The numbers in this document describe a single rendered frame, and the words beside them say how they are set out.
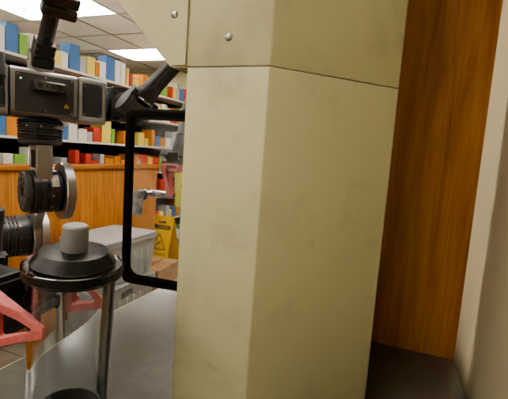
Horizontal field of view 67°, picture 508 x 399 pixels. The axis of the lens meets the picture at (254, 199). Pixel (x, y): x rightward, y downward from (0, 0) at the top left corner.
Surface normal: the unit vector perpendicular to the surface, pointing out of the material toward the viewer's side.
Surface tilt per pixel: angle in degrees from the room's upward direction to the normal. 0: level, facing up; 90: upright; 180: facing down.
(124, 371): 0
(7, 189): 90
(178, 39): 90
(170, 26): 90
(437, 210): 90
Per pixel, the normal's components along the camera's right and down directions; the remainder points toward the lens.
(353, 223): 0.40, 0.14
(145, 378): 0.07, -0.99
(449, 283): -0.36, 0.08
